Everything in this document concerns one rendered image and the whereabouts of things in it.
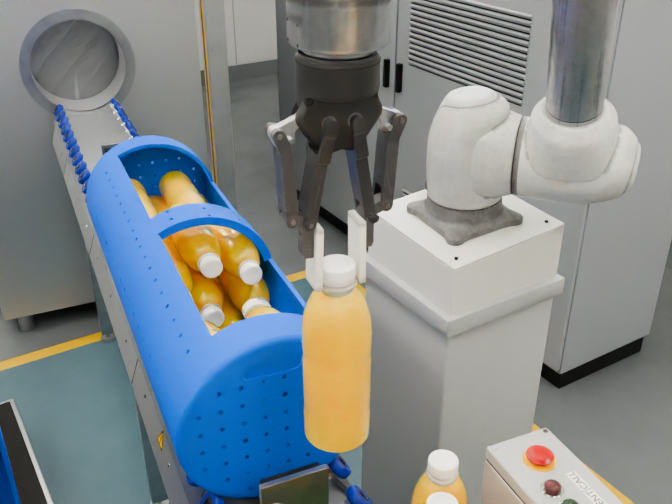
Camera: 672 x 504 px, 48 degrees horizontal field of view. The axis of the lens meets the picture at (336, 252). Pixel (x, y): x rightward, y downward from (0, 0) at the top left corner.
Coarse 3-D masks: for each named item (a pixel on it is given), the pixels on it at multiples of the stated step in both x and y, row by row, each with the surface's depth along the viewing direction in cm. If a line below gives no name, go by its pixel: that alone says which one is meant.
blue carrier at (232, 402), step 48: (144, 144) 166; (96, 192) 162; (144, 240) 133; (144, 288) 124; (288, 288) 136; (144, 336) 119; (192, 336) 107; (240, 336) 103; (288, 336) 103; (192, 384) 101; (240, 384) 103; (288, 384) 106; (192, 432) 103; (240, 432) 106; (288, 432) 110; (192, 480) 107; (240, 480) 110
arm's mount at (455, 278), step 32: (416, 192) 171; (384, 224) 162; (416, 224) 159; (544, 224) 157; (384, 256) 165; (416, 256) 154; (448, 256) 148; (480, 256) 148; (512, 256) 152; (544, 256) 158; (416, 288) 157; (448, 288) 148; (480, 288) 151; (512, 288) 156
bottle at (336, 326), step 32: (352, 288) 76; (320, 320) 77; (352, 320) 77; (320, 352) 78; (352, 352) 78; (320, 384) 80; (352, 384) 80; (320, 416) 82; (352, 416) 82; (320, 448) 84; (352, 448) 84
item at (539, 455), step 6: (528, 450) 101; (534, 450) 101; (540, 450) 101; (546, 450) 101; (528, 456) 100; (534, 456) 100; (540, 456) 100; (546, 456) 100; (552, 456) 100; (534, 462) 99; (540, 462) 99; (546, 462) 99
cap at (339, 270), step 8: (328, 256) 78; (336, 256) 78; (344, 256) 78; (328, 264) 76; (336, 264) 76; (344, 264) 76; (352, 264) 76; (328, 272) 75; (336, 272) 75; (344, 272) 75; (352, 272) 76; (328, 280) 76; (336, 280) 75; (344, 280) 76; (352, 280) 76
